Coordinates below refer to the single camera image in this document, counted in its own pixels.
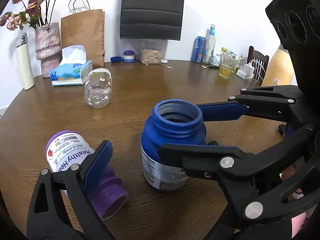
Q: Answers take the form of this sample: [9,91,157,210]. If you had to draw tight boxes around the purple supplement bottle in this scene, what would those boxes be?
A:
[46,130,129,220]

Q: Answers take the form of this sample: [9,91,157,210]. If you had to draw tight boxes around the blue supplement bottle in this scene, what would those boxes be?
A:
[140,99,206,191]

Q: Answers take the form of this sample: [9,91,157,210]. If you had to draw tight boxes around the yellow thermos jug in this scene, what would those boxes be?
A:
[261,44,295,87]

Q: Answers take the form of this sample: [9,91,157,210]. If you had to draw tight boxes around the white power adapter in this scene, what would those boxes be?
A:
[236,63,255,80]

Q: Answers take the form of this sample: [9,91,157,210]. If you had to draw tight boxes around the dark wooden chair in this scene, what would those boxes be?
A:
[247,46,270,85]

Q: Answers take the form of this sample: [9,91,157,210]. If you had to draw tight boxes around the glass of yellow drink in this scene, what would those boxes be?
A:
[218,54,238,80]

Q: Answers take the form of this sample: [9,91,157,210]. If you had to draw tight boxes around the snack packets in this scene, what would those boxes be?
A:
[221,47,238,62]

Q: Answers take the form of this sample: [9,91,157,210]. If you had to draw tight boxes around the clear glass soda bottle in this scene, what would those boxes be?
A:
[202,24,216,64]

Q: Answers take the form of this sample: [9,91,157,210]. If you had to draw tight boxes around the clear glass jar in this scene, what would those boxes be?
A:
[84,68,112,109]

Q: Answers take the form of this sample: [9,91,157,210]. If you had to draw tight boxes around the blue soda can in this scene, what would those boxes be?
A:
[191,36,206,63]

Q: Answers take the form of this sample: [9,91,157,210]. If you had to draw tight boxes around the blue tissue pack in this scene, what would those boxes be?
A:
[50,45,93,87]

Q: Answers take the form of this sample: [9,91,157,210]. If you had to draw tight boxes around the blue bottle cap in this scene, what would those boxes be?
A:
[110,56,122,63]

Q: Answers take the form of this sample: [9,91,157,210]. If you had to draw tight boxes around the clear container with grains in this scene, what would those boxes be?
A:
[140,40,164,64]

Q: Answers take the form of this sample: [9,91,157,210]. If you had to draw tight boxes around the purple white small jar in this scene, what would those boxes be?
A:
[122,50,136,63]

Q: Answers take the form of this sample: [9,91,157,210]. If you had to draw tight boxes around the pink ceramic vase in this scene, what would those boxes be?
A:
[35,22,62,78]

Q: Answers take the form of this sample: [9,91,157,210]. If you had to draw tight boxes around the white thermos bottle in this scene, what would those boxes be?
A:
[16,32,35,90]

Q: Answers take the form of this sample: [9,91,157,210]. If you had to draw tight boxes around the brown paper bag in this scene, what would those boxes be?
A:
[61,0,105,67]

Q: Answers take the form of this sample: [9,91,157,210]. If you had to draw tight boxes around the black paper bag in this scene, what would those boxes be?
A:
[120,0,184,41]

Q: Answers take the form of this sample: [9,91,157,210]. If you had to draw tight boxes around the dried pink flowers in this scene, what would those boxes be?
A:
[1,0,56,31]

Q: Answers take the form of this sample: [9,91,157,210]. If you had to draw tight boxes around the white charging cable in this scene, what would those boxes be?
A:
[248,58,267,81]

